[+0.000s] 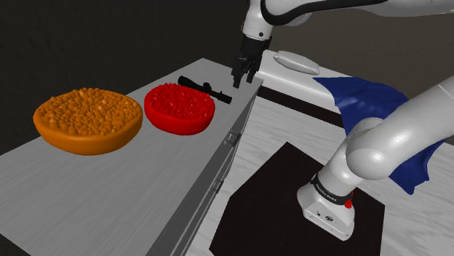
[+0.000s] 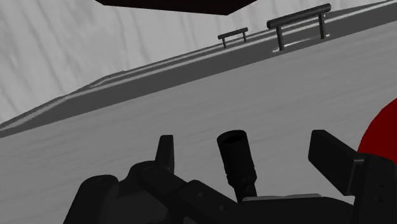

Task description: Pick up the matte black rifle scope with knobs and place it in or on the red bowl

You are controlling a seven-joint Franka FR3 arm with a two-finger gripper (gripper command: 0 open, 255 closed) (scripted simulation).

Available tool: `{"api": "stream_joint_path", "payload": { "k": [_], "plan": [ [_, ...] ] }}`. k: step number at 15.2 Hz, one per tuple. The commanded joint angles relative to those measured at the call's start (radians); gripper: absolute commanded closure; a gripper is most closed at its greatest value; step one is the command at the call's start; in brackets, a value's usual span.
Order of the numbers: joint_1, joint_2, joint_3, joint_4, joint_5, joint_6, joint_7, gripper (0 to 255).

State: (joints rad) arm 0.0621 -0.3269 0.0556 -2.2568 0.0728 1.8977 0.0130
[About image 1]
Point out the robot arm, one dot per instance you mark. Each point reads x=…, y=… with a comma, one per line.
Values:
x=390, y=141

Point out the orange bowl with bumpy filling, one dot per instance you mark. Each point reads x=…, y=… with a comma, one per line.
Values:
x=88, y=120

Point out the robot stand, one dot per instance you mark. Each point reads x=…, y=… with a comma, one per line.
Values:
x=269, y=212

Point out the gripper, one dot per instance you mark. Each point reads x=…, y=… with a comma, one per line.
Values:
x=252, y=48

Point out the black rifle scope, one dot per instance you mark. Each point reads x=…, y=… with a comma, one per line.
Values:
x=205, y=87

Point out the red bowl with bumpy filling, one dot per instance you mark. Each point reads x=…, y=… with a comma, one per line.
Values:
x=179, y=110

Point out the grey chest of drawers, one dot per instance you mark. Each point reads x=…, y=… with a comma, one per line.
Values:
x=106, y=198

